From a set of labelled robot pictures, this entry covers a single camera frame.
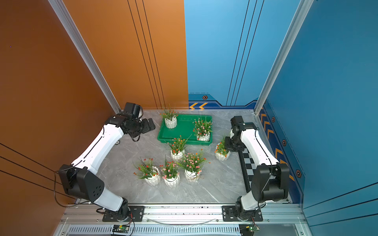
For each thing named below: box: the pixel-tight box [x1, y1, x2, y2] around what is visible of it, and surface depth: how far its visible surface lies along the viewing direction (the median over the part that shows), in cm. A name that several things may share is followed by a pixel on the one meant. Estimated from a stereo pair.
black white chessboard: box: [238, 147, 257, 193], surface depth 87 cm
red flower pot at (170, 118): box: [159, 108, 179, 129], surface depth 107 cm
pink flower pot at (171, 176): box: [159, 158, 181, 189], surface depth 78 cm
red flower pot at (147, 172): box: [132, 157, 161, 187], surface depth 81 cm
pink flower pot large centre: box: [176, 148, 211, 183], surface depth 80 cm
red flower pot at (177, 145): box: [164, 133, 192, 163], surface depth 88 cm
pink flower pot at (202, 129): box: [192, 117, 214, 142], surface depth 95 cm
